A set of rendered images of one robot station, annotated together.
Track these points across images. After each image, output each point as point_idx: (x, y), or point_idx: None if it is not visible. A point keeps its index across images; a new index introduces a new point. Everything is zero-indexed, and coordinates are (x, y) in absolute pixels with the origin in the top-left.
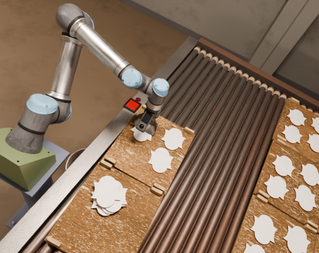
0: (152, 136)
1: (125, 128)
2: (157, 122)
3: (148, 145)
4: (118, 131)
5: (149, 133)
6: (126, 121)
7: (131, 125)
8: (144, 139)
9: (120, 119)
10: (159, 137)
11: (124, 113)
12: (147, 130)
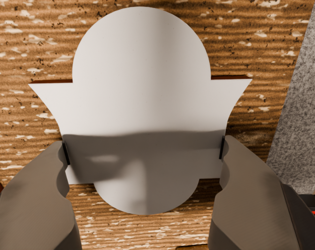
0: (59, 130)
1: (287, 73)
2: (105, 230)
3: (18, 34)
4: None
5: (90, 138)
6: (275, 136)
7: (246, 126)
8: (81, 60)
9: None
10: (12, 153)
11: (300, 171)
12: (122, 155)
